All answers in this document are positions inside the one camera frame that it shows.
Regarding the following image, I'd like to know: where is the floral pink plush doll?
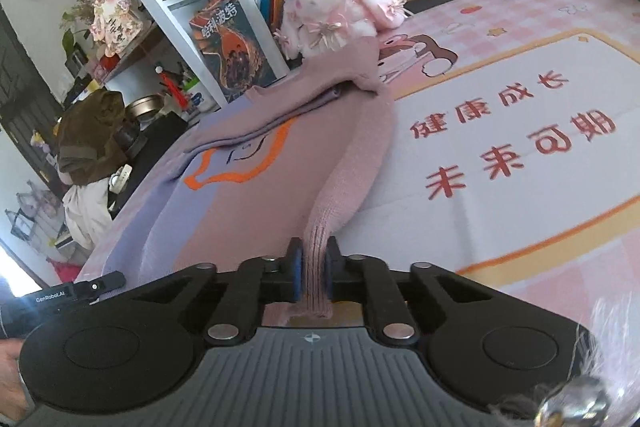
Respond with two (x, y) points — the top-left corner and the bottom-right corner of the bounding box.
(89, 0), (144, 57)

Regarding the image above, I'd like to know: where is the red tassel ornament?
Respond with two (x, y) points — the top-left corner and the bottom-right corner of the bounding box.
(154, 65), (189, 110)

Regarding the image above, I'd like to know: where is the white cloth pile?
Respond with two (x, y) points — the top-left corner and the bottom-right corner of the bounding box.
(62, 178), (113, 251)

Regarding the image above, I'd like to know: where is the illustrated orange cover book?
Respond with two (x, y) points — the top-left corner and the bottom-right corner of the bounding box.
(190, 0), (290, 102)

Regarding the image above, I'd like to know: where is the pink and purple sweater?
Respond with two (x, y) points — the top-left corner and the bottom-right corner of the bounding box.
(86, 37), (396, 323)

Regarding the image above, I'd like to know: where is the person left hand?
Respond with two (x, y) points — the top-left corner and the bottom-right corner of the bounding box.
(0, 339), (27, 423)

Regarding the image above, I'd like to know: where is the metal bowl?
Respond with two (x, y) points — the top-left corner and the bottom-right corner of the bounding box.
(125, 93), (164, 121)

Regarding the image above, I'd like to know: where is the pink checkered table cloth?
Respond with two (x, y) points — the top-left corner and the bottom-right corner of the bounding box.
(330, 0), (639, 319)

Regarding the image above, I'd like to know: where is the brown garment pile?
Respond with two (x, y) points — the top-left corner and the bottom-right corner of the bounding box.
(58, 88), (128, 185)

